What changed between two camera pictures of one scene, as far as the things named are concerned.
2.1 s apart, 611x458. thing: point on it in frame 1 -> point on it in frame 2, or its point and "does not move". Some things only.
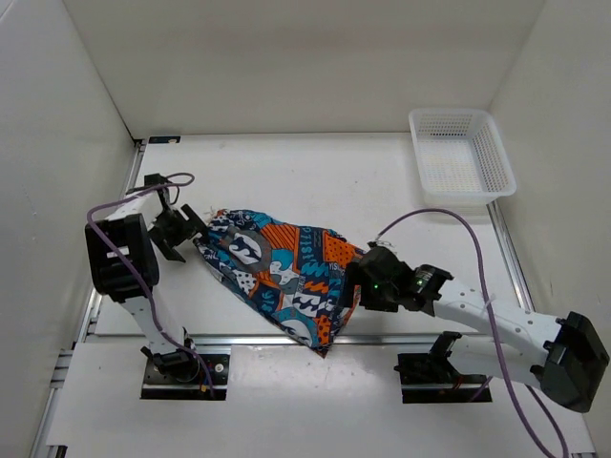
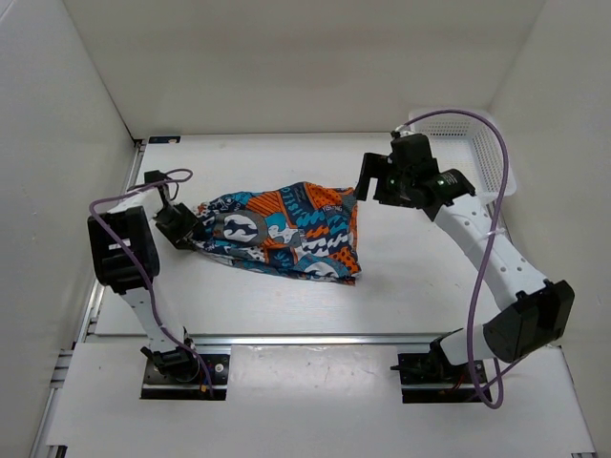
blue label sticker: [175, 139] does not move
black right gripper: [355, 274] -> [375, 166]
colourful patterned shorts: [294, 275] -> [303, 230]
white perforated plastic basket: [461, 156] does not move
